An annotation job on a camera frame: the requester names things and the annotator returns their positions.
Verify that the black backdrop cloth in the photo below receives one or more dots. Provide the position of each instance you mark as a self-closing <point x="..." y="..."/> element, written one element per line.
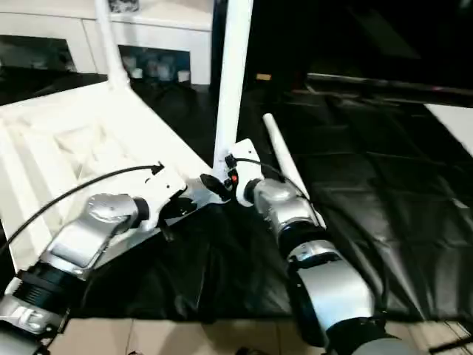
<point x="369" y="37"/>

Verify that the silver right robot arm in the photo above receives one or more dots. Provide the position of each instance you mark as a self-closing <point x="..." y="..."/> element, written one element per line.
<point x="288" y="207"/>

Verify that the white flat panel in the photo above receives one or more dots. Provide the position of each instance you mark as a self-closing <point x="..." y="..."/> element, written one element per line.
<point x="451" y="124"/>

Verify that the white cup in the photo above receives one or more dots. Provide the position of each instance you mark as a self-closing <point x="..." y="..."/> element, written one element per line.
<point x="183" y="75"/>

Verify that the black metal rod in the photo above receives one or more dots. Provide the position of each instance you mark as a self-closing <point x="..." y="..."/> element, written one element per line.
<point x="388" y="83"/>

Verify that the black bundle on cabinet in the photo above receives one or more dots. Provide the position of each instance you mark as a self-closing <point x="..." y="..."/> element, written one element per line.
<point x="123" y="5"/>

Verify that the small tan tag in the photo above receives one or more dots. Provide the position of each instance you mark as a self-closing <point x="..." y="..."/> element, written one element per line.
<point x="264" y="76"/>

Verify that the white cabinet with glass doors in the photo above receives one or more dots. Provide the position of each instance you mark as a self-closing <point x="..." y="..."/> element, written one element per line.
<point x="155" y="33"/>

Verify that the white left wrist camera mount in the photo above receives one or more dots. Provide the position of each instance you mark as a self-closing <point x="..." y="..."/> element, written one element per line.
<point x="166" y="192"/>

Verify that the white plastic table top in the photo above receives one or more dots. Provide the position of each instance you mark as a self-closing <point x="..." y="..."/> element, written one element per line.
<point x="55" y="148"/>

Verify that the white plastic table leg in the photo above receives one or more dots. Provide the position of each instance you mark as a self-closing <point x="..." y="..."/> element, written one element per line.
<point x="288" y="159"/>
<point x="109" y="44"/>
<point x="233" y="74"/>

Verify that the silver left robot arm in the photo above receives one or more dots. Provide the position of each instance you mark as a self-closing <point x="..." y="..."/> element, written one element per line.
<point x="81" y="236"/>

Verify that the black plastic mat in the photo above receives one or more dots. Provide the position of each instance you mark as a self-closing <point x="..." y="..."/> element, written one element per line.
<point x="369" y="203"/>

